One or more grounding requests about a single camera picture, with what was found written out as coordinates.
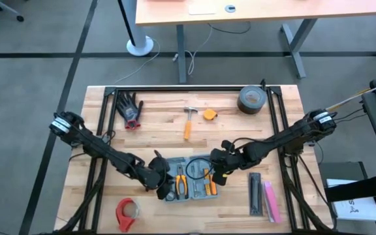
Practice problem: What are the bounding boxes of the orange desk grey legs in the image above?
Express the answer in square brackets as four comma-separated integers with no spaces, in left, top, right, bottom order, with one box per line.
[134,0,376,85]

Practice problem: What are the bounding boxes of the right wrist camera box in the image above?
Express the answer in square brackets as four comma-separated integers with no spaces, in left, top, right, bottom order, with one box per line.
[218,166,230,187]

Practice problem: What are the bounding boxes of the black work glove red cuff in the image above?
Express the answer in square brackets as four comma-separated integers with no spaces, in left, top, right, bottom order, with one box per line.
[116,91,144,131]

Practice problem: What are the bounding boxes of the black floor cable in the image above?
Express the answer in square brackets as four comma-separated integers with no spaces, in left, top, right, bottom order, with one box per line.
[206,21,252,35]

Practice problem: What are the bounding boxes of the black aluminium rig frame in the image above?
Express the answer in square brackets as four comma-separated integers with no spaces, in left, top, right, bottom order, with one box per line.
[54,78,335,235]

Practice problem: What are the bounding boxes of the yellow tape measure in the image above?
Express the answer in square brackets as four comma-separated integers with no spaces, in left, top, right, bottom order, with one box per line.
[202,108,219,121]

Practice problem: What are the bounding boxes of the white pad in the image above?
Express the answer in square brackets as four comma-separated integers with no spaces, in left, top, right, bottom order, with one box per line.
[187,3,217,16]

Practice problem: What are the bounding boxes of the white paper sheet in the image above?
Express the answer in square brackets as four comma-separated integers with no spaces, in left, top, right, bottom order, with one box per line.
[326,178,376,223]

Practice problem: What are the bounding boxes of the yellow and white cable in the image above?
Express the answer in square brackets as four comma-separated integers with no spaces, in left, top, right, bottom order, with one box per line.
[326,76,376,112]

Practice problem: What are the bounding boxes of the white floor cable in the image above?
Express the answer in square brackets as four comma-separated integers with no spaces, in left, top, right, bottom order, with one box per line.
[185,23,215,76]
[112,37,161,86]

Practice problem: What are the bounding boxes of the pole with round white base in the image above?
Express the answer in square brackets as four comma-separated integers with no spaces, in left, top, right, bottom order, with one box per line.
[117,0,155,57]

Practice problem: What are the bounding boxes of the dark grey box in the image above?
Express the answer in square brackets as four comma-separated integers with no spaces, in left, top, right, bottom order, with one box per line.
[318,161,369,196]

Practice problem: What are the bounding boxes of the yellow black pliers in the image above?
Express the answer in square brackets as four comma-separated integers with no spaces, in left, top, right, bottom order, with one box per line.
[174,164,189,200]

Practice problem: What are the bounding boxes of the red tape dispenser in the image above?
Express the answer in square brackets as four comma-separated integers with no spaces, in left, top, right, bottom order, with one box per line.
[115,197,141,234]

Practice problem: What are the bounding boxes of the black right camera cable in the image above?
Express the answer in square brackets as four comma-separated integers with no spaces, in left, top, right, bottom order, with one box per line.
[184,157,215,181]

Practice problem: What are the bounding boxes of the black duct tape roll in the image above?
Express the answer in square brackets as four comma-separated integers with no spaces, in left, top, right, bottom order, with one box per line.
[236,85,268,116]

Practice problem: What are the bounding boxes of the black strap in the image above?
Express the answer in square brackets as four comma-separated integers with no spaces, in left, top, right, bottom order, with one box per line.
[324,172,376,204]

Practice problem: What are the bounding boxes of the hammer with orange handle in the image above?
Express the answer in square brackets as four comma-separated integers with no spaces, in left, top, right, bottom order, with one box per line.
[183,106,199,141]

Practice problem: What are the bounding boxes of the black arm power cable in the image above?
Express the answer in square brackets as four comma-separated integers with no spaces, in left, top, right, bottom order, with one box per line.
[333,106,369,125]

